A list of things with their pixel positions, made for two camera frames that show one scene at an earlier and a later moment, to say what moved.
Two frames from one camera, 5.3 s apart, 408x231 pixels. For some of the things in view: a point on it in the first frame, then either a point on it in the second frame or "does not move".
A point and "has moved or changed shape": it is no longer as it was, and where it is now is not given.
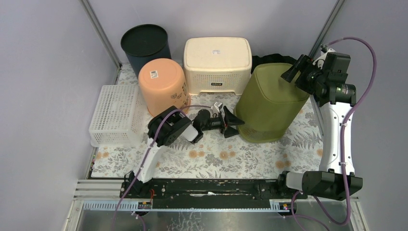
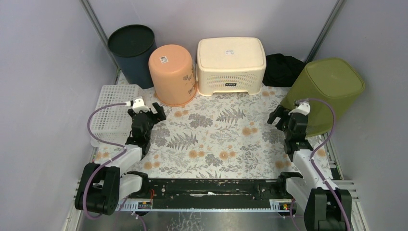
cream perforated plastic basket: (218, 64) has moved or changed shape
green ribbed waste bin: (267, 104) has moved or changed shape
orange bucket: (164, 83) has moved or changed shape
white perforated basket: (119, 118) does not move
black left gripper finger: (231, 119) → (161, 115)
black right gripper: (304, 64) → (280, 111)
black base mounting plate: (208, 194) does not move
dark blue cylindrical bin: (143, 43) has moved or changed shape
